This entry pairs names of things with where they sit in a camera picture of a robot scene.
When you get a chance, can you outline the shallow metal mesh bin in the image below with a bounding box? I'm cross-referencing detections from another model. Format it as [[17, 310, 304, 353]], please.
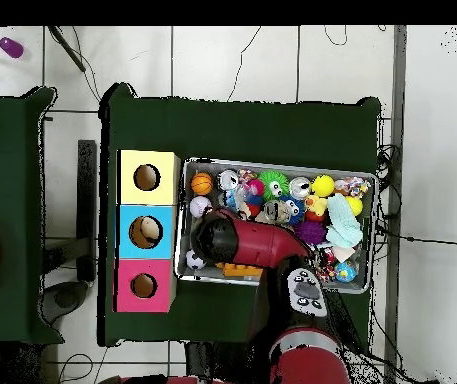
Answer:
[[173, 157, 379, 295]]

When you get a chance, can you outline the wooden box with three holes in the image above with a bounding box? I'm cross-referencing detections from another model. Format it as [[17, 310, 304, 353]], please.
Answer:
[[115, 149, 182, 314]]

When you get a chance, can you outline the white toy baseball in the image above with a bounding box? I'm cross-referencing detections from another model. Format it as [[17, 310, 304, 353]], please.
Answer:
[[188, 195, 213, 219]]

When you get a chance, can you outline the orange toy basketball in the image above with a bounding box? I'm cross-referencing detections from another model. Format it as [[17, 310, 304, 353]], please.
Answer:
[[190, 172, 215, 197]]

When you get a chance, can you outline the small green fuzzy eyed ball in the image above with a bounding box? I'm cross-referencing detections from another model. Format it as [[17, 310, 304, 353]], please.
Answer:
[[257, 170, 290, 202]]

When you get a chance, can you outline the black and white soccer ball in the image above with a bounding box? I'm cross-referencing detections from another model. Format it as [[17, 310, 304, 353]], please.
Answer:
[[185, 249, 207, 270]]

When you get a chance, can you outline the blue fuzzy eyed ball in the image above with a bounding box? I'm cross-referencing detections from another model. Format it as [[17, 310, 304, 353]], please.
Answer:
[[279, 194, 306, 225]]

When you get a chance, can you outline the purple spiky ball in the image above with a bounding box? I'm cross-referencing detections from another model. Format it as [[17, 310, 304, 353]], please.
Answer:
[[294, 220, 327, 246]]

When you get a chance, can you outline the dark green tablecloth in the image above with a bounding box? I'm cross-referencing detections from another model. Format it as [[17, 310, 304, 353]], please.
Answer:
[[97, 82, 382, 347], [0, 86, 65, 346]]

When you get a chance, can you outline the yellow smiley ball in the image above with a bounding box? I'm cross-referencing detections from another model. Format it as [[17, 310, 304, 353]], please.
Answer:
[[310, 174, 336, 198]]

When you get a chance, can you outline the light blue cloth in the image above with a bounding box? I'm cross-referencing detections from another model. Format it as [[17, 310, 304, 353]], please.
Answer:
[[325, 192, 364, 250]]

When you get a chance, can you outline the black rod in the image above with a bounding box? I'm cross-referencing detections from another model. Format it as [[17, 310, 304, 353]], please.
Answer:
[[47, 25, 88, 73]]

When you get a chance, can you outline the purple bottle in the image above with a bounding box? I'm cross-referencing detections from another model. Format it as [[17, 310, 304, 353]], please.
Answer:
[[0, 36, 25, 60]]

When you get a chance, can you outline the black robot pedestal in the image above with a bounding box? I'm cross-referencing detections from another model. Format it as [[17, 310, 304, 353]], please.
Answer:
[[183, 341, 273, 384]]

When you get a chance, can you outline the black power cable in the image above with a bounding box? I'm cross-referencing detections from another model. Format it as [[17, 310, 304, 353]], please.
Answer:
[[375, 226, 457, 246]]

